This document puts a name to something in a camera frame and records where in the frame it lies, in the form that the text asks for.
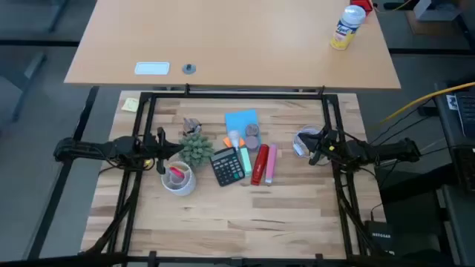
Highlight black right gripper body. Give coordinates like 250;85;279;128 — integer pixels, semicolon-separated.
309;128;348;166

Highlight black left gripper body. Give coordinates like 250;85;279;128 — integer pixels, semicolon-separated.
142;127;168;175

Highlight white lamp cord with socket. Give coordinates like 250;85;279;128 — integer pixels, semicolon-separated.
292;125;330;167

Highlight green artificial succulent plant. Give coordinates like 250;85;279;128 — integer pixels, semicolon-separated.
177;133;215;168

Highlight white textured pen cup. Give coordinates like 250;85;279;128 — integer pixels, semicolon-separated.
160;160;197;197

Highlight pink stapler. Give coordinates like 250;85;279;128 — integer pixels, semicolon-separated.
264;143;278;185

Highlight yellow sticky note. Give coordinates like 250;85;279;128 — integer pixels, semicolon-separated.
121;97;140;113

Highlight orange sticky note pad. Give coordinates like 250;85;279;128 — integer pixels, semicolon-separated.
222;136;246;149

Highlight red stapler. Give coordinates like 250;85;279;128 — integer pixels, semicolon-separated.
250;143;270;186

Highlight black desk calculator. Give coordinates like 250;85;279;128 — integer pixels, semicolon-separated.
209;147;246;188

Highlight round clear tub pinkish contents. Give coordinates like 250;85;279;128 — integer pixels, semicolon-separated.
244;136;261;152

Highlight mint green stapler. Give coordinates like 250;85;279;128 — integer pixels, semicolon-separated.
239;146;253;177

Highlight blue notepad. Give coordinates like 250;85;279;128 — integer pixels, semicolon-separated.
224;108;263;145

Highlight white rectangular desk plate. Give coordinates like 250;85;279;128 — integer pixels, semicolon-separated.
134;61;171;76

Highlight black Netgear router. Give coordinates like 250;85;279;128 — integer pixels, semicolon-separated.
365;220;394;255

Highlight light wooden desk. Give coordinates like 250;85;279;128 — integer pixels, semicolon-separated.
63;0;402;90

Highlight black keyboard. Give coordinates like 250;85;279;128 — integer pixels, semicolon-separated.
454;90;475;138

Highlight red object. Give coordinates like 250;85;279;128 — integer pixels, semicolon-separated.
350;0;374;15

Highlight white box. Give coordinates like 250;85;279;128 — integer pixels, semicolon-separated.
413;0;461;22

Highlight black aluminium table frame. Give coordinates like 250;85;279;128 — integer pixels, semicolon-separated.
77;84;376;267

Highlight yellow cable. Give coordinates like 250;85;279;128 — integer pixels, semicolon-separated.
378;81;475;125

